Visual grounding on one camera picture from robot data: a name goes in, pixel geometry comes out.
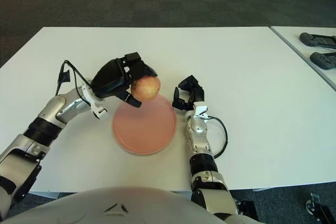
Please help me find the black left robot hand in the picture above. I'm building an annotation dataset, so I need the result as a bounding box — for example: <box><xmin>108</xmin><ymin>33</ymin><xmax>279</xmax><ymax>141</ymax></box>
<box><xmin>90</xmin><ymin>51</ymin><xmax>158</xmax><ymax>109</ymax></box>

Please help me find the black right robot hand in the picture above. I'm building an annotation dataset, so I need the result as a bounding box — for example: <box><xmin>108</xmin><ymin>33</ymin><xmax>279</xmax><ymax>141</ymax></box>
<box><xmin>172</xmin><ymin>74</ymin><xmax>205</xmax><ymax>111</ymax></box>

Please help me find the red yellow apple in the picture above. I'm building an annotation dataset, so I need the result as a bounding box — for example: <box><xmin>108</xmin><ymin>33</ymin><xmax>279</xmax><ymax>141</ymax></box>
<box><xmin>130</xmin><ymin>75</ymin><xmax>161</xmax><ymax>102</ymax></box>

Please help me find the pink round plate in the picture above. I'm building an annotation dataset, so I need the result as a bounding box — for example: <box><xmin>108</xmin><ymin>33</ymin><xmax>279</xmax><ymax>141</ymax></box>
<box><xmin>112</xmin><ymin>95</ymin><xmax>177</xmax><ymax>156</ymax></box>

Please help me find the grey robot torso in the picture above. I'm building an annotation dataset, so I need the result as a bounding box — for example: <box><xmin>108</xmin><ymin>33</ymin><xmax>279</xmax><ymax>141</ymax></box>
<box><xmin>2</xmin><ymin>186</ymin><xmax>263</xmax><ymax>224</ymax></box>

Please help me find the grey handheld controller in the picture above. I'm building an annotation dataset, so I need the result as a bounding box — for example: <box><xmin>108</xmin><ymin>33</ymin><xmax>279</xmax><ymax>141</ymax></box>
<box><xmin>299</xmin><ymin>32</ymin><xmax>336</xmax><ymax>50</ymax></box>
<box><xmin>309</xmin><ymin>52</ymin><xmax>336</xmax><ymax>70</ymax></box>

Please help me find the black wheeled chair base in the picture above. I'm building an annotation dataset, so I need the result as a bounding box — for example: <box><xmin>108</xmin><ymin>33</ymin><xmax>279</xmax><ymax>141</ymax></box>
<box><xmin>306</xmin><ymin>193</ymin><xmax>336</xmax><ymax>219</ymax></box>

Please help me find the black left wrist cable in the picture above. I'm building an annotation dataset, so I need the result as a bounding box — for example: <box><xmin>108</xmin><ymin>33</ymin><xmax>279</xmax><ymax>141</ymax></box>
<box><xmin>55</xmin><ymin>60</ymin><xmax>92</xmax><ymax>104</ymax></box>

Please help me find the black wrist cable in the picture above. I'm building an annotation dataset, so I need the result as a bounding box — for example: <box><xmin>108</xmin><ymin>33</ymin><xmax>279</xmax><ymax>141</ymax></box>
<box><xmin>206</xmin><ymin>115</ymin><xmax>228</xmax><ymax>159</ymax></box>
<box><xmin>55</xmin><ymin>60</ymin><xmax>92</xmax><ymax>104</ymax></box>

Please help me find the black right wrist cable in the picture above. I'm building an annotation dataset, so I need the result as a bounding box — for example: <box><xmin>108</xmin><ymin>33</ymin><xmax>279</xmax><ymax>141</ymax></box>
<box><xmin>206</xmin><ymin>115</ymin><xmax>228</xmax><ymax>159</ymax></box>

